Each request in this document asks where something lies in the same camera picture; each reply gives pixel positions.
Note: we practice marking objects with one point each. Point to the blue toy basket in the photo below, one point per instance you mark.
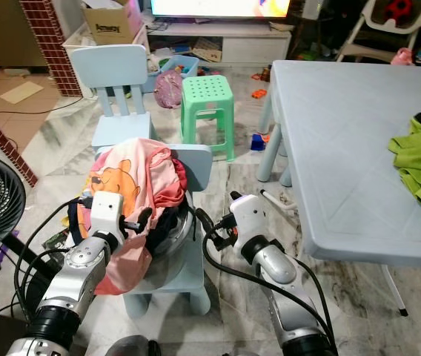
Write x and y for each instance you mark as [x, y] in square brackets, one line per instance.
[184, 65]

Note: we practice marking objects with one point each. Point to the white baby high chair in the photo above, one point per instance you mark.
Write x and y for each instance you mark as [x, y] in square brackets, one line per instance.
[373, 18]

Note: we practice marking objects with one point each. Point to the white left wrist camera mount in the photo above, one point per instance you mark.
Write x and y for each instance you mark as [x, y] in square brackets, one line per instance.
[105, 211]

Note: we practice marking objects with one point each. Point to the light blue plastic table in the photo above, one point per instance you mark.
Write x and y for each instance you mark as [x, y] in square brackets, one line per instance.
[351, 148]

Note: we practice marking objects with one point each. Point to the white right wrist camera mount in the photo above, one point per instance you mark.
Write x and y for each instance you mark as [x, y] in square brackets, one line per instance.
[247, 222]

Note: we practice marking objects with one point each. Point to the white television cabinet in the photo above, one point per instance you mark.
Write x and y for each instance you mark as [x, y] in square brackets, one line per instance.
[247, 46]

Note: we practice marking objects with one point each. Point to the bright flat television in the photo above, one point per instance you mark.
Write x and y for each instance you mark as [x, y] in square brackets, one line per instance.
[218, 7]

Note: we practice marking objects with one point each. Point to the small pink toy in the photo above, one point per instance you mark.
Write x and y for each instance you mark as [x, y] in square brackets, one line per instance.
[402, 56]

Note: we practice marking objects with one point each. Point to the small blue toy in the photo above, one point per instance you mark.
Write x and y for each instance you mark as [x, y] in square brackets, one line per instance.
[258, 142]

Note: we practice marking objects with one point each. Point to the pink cartoon print garment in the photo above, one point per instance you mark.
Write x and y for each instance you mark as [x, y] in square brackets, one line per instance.
[144, 170]

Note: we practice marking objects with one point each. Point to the green plastic stool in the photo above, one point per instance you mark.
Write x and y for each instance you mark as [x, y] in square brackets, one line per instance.
[207, 93]

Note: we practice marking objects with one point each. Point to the red black ball toy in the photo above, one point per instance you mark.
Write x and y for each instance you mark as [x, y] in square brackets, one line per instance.
[399, 9]

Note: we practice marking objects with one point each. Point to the silver metal basin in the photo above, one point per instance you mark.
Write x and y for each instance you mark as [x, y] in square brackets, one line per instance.
[194, 222]

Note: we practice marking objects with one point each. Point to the brown cardboard box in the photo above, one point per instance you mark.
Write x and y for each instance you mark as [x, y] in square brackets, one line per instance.
[110, 30]

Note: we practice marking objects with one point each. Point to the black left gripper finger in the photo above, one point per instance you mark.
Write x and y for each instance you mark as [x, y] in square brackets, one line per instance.
[144, 219]

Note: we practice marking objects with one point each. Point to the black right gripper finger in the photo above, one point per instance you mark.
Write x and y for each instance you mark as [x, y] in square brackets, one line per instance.
[236, 195]
[204, 222]

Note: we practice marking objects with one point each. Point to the beige cardboard sheet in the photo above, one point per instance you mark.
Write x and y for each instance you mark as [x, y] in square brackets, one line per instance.
[21, 92]

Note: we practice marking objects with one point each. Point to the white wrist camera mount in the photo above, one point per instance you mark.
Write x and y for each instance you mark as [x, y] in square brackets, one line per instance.
[247, 222]
[105, 211]

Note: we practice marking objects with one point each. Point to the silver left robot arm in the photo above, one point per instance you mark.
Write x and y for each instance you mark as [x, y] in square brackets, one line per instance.
[77, 278]

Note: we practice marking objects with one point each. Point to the purple patterned bag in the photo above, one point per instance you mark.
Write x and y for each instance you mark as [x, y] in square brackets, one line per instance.
[167, 89]

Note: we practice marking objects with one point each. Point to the orange toy car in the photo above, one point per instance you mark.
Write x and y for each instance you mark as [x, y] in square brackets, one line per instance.
[259, 93]

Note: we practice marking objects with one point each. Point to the dark navy garment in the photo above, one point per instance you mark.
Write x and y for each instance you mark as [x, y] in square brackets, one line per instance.
[170, 226]

